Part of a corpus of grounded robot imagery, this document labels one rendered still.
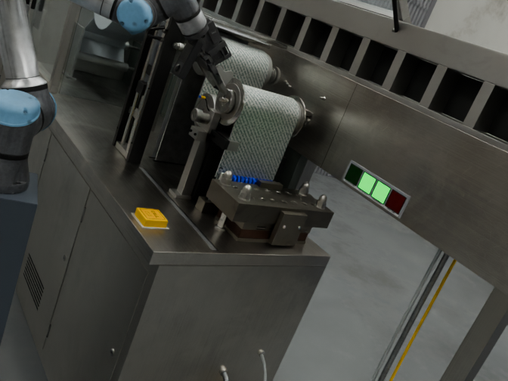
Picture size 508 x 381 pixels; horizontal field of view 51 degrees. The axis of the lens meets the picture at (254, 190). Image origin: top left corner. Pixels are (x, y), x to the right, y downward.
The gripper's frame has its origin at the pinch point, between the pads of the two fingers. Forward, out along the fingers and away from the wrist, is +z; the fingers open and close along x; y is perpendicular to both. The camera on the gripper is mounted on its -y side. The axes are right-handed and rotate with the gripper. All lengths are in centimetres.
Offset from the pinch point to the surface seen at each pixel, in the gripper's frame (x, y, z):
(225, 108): 0.0, -0.8, 6.7
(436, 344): 9, 54, 263
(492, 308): -77, 18, 58
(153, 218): -15.9, -38.1, 10.3
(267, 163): -3.9, 2.1, 31.7
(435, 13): 301, 370, 287
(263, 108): -3.6, 9.0, 12.7
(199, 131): 3.5, -10.7, 9.9
